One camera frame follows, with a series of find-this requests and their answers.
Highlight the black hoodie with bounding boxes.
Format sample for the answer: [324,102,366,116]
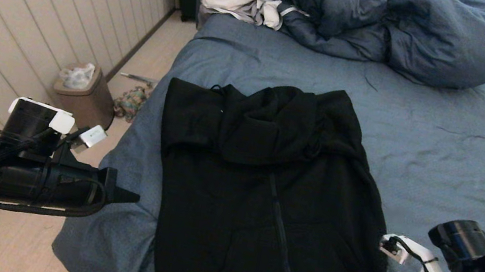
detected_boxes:
[135,60,433,272]

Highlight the brown trash bin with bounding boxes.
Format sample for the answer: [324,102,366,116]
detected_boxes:
[47,58,123,135]

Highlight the thin metal stick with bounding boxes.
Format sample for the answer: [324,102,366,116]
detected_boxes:
[119,72,158,87]

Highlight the clear plastic bin bag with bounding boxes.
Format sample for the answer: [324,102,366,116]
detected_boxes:
[57,59,97,93]

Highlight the blue-sheeted bed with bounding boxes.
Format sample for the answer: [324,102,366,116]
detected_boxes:
[47,0,485,272]

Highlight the dark blue duvet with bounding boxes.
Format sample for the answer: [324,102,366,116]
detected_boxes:
[189,0,485,97]

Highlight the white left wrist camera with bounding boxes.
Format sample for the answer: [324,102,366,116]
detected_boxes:
[51,118,109,171]

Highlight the smooth black left arm cable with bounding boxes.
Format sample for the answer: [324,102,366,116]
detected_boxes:
[0,163,110,228]

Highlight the colourful braided rope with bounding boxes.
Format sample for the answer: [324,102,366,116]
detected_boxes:
[111,83,151,126]

